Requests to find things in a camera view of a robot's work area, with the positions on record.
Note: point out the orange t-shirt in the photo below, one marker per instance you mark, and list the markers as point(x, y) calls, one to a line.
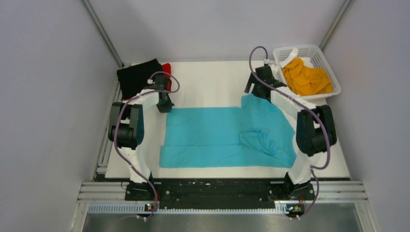
point(305, 81)

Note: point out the folded red t-shirt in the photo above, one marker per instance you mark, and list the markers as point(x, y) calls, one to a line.
point(167, 69)

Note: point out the white cable duct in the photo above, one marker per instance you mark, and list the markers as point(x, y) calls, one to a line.
point(142, 209)

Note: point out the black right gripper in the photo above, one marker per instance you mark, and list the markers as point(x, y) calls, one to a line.
point(253, 79)

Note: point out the cyan t-shirt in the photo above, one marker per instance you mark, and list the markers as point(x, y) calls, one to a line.
point(254, 134)

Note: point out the white plastic basket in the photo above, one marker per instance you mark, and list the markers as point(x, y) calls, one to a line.
point(317, 59)

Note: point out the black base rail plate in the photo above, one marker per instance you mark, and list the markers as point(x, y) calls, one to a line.
point(222, 193)

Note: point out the right aluminium frame post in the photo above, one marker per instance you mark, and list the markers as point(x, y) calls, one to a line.
point(347, 4)

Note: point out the white cloth in basket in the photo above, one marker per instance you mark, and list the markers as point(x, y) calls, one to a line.
point(294, 54)

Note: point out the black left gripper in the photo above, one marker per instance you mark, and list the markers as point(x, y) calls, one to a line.
point(167, 108)

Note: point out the left aluminium frame post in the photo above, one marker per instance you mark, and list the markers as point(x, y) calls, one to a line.
point(102, 32)

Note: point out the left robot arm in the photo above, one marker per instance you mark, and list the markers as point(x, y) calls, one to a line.
point(127, 128)

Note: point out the folded black t-shirt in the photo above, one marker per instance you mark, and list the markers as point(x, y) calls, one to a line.
point(134, 78)

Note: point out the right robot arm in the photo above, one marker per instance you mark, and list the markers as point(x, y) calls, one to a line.
point(315, 130)

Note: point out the aluminium frame post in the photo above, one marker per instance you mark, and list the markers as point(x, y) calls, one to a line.
point(347, 4)
point(102, 32)

